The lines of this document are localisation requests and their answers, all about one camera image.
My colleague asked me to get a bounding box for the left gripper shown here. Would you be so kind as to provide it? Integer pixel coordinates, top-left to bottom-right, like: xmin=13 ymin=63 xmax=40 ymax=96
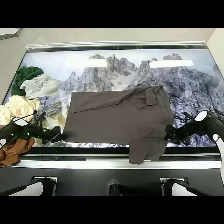
xmin=42 ymin=125 xmax=67 ymax=144

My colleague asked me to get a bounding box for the pale grey garment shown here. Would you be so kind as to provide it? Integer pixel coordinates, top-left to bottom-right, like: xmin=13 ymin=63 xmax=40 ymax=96
xmin=19 ymin=73 xmax=62 ymax=100

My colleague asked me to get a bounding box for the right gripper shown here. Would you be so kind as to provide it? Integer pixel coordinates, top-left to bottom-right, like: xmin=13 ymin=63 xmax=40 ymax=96
xmin=165 ymin=123 xmax=187 ymax=146

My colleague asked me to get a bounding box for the dark green garment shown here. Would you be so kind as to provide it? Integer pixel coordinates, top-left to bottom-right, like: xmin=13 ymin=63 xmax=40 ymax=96
xmin=11 ymin=65 xmax=45 ymax=97

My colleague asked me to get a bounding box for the cream garment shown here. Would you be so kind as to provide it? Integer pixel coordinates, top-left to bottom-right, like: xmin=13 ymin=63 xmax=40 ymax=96
xmin=0 ymin=94 xmax=42 ymax=127

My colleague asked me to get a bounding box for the grey shirt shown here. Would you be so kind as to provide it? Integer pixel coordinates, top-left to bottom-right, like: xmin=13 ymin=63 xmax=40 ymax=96
xmin=62 ymin=84 xmax=176 ymax=165

